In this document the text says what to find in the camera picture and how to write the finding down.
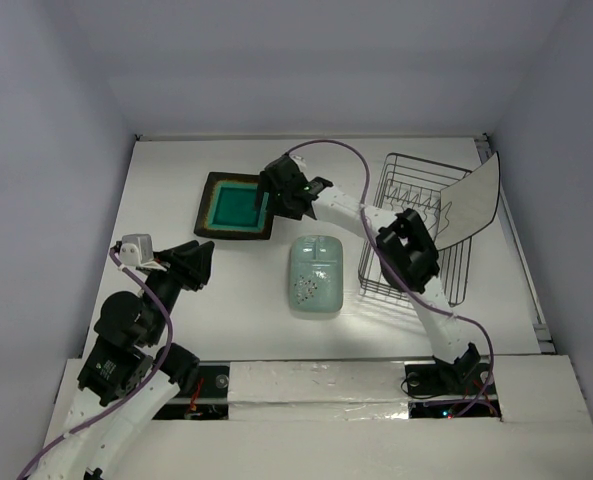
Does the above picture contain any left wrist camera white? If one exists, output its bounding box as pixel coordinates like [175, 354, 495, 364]
[114, 233, 164, 270]

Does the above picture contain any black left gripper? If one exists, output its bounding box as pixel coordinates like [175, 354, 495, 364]
[145, 238, 215, 342]

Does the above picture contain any teal green square plate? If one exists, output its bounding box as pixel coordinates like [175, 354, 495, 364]
[194, 172, 274, 228]

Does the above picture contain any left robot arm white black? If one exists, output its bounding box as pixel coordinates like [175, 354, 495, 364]
[19, 234, 215, 479]

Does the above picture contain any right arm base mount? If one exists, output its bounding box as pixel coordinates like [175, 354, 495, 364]
[400, 343, 501, 418]

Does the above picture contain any white round plate black rim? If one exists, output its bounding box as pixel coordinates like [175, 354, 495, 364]
[434, 153, 500, 251]

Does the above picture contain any light blue patterned plate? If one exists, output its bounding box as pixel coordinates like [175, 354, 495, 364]
[288, 235, 344, 314]

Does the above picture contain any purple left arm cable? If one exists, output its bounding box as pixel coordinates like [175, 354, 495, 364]
[15, 247, 172, 480]

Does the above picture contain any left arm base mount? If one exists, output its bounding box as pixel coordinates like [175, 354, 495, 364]
[153, 362, 230, 421]

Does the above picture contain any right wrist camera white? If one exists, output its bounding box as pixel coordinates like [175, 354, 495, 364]
[290, 154, 307, 171]

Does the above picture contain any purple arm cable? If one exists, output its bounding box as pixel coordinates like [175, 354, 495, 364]
[15, 247, 172, 480]
[285, 139, 497, 419]

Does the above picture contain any grey wire dish rack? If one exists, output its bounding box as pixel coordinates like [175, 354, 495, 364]
[357, 152, 475, 307]

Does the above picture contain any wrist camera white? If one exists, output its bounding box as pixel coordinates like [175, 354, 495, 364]
[114, 233, 164, 270]
[290, 154, 307, 171]

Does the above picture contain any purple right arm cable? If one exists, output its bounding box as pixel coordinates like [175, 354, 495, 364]
[285, 139, 497, 419]

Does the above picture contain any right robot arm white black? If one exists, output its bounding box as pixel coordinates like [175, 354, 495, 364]
[257, 155, 480, 392]

